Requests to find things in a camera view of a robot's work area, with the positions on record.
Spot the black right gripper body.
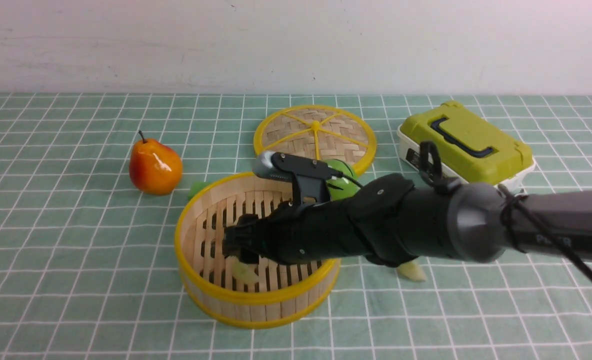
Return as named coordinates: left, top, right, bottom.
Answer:
left=248, top=187, right=377, bottom=265

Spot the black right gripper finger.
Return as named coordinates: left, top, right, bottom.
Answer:
left=222, top=214, right=261, bottom=253
left=236, top=250, right=262, bottom=265

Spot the pale green dumpling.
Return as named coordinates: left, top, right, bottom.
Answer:
left=396, top=260, right=427, bottom=282
left=230, top=256, right=260, bottom=287

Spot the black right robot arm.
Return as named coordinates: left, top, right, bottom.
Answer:
left=223, top=173, right=592, bottom=268

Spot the bamboo steamer tray yellow rim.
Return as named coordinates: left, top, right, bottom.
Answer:
left=174, top=172, right=341, bottom=330

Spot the bamboo steamer lid yellow rim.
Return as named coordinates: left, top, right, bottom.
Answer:
left=253, top=104, right=378, bottom=175

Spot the green toy apple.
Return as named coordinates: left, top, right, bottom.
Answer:
left=325, top=158, right=361, bottom=201

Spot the green foam block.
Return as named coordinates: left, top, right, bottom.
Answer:
left=187, top=181, right=211, bottom=201

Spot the orange yellow toy pear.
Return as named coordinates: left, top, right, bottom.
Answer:
left=128, top=130, right=183, bottom=196

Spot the green checkered tablecloth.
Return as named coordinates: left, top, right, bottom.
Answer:
left=0, top=93, right=592, bottom=360

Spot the white box green lid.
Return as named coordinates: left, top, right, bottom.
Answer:
left=397, top=100, right=536, bottom=191

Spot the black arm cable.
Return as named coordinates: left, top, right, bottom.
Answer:
left=418, top=141, right=592, bottom=306

